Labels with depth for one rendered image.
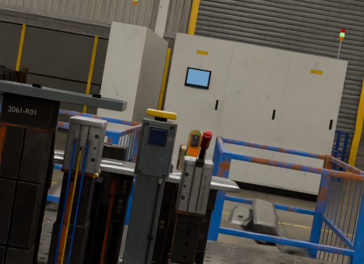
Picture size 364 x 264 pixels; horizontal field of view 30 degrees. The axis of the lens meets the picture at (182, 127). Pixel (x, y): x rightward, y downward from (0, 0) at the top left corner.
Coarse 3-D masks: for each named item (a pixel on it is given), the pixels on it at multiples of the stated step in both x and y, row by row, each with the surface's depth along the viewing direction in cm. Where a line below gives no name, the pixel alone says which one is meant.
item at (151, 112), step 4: (148, 108) 138; (148, 112) 134; (152, 112) 134; (156, 112) 134; (160, 112) 134; (164, 112) 134; (168, 112) 135; (172, 112) 139; (156, 116) 134; (160, 116) 134; (164, 116) 134; (168, 116) 134; (172, 116) 134; (176, 116) 134; (160, 120) 136; (164, 120) 136
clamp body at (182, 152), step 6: (180, 144) 193; (180, 150) 184; (186, 150) 187; (180, 156) 184; (180, 162) 184; (180, 168) 184; (174, 198) 186; (174, 204) 186; (174, 210) 186; (174, 216) 186; (168, 222) 188; (174, 222) 186; (168, 228) 186; (168, 234) 186; (168, 240) 186; (168, 246) 186; (168, 252) 186; (162, 258) 186
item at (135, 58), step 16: (112, 32) 945; (128, 32) 943; (144, 32) 941; (112, 48) 946; (128, 48) 944; (144, 48) 946; (160, 48) 1098; (112, 64) 947; (128, 64) 945; (144, 64) 969; (160, 64) 1129; (112, 80) 948; (128, 80) 945; (144, 80) 994; (160, 80) 1163; (112, 96) 949; (128, 96) 946; (144, 96) 1020; (112, 112) 949; (128, 112) 947; (144, 112) 1047; (112, 128) 950; (128, 144) 956; (128, 160) 993
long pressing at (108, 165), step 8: (56, 152) 172; (56, 160) 161; (104, 160) 172; (112, 160) 175; (120, 160) 178; (104, 168) 161; (112, 168) 161; (120, 168) 162; (128, 168) 162; (176, 176) 162; (216, 184) 162; (224, 184) 163; (232, 184) 168
